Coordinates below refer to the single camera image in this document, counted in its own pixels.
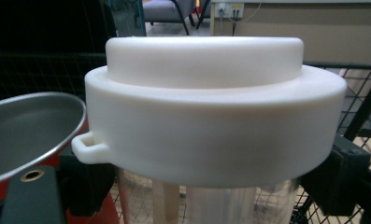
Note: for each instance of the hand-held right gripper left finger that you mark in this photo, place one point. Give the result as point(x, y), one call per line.
point(86, 183)

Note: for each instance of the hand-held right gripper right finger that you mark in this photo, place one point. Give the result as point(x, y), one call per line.
point(339, 174)

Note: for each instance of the clear plastic jar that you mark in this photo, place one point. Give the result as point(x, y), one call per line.
point(223, 205)

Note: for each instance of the white plastic jar lid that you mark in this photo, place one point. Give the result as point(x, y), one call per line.
point(205, 130)

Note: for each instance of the wooden leg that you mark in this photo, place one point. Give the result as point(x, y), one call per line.
point(166, 205)

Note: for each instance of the dark curtain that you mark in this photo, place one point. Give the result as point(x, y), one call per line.
point(43, 25)

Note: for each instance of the grey chair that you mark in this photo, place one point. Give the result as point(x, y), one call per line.
point(164, 9)

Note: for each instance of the white wall socket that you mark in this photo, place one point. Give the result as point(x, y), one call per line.
point(230, 9)

